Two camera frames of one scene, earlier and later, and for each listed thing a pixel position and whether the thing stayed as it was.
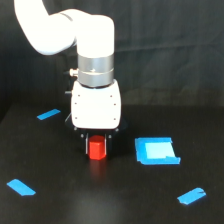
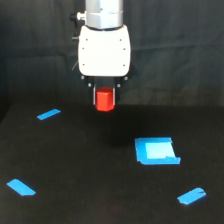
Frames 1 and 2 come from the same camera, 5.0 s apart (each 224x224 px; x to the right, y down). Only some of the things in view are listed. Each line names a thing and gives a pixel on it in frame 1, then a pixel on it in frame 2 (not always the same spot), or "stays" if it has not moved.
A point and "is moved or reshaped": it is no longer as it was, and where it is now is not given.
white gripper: x=96 y=111 to x=104 y=56
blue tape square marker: x=156 y=151 stays
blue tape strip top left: x=48 y=114 stays
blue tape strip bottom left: x=20 y=187 stays
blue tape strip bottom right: x=192 y=195 stays
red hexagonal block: x=97 y=147 is moved or reshaped
